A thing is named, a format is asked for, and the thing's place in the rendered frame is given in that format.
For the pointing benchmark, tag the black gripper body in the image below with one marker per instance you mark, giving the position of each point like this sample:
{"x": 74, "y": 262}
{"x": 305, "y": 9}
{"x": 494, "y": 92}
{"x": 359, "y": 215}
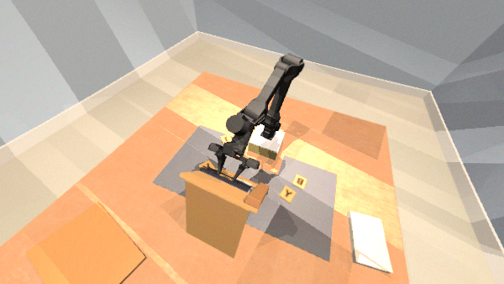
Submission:
{"x": 245, "y": 162}

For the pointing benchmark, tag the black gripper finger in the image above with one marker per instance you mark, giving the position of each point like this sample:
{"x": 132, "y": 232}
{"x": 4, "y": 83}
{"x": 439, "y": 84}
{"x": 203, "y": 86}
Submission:
{"x": 240, "y": 169}
{"x": 221, "y": 160}

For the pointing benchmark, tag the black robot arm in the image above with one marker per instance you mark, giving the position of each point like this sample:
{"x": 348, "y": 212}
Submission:
{"x": 256, "y": 112}

